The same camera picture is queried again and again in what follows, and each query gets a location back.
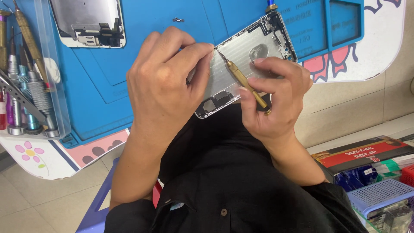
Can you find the lavender plastic basket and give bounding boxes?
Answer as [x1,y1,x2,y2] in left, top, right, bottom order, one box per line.
[347,179,414,233]

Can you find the gold purple screwdriver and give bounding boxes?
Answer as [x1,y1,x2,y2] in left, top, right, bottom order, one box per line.
[0,10,12,73]

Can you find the knurled silver screwdriver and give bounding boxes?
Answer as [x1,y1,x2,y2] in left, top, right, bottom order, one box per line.
[22,38,61,138]

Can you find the red plastic basket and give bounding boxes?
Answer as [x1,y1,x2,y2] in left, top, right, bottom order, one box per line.
[400,164,414,187]

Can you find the person's left hand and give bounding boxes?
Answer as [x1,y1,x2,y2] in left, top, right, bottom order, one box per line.
[126,27,215,143]

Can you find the person's black shirt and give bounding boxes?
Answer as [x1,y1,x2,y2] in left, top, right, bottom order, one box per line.
[104,103,369,233]

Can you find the clear plastic tool tray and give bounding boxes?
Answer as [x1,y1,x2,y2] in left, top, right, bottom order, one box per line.
[0,0,72,140]

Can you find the white phone screen assembly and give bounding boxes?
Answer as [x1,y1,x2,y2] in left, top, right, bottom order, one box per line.
[49,0,127,49]

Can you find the long gold screwdriver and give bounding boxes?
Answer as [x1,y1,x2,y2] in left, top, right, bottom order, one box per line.
[12,0,51,91]

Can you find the slim silver screwdriver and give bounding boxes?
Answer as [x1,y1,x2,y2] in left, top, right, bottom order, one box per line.
[6,27,28,136]

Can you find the grey metal tweezers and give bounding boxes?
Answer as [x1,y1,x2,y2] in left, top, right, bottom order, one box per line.
[0,69,46,123]

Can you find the red screwdriver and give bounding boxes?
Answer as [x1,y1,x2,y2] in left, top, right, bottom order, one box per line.
[0,87,7,131]

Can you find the blue plastic stool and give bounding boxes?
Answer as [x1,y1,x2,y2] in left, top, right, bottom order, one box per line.
[75,157,163,233]

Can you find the person's right hand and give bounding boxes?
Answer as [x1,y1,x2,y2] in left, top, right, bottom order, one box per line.
[238,57,314,147]

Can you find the blue silicone repair mat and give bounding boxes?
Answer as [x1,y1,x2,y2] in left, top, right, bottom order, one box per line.
[0,0,365,149]

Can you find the light blue screwdriver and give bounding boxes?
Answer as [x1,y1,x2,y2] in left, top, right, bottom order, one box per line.
[18,45,43,136]

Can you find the white plastic piece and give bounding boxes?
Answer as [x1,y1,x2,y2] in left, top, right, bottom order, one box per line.
[34,57,61,85]

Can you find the gold precision screwdriver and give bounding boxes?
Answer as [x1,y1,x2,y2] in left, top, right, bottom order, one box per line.
[216,49,272,116]

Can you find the red black cardboard box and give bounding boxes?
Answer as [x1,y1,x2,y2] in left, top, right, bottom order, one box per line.
[311,135,414,177]

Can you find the silver phone housing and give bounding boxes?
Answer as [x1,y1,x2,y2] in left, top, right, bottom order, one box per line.
[187,11,298,119]

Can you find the heap of blue green packets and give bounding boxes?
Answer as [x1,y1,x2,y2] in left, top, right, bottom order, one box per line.
[334,155,414,192]

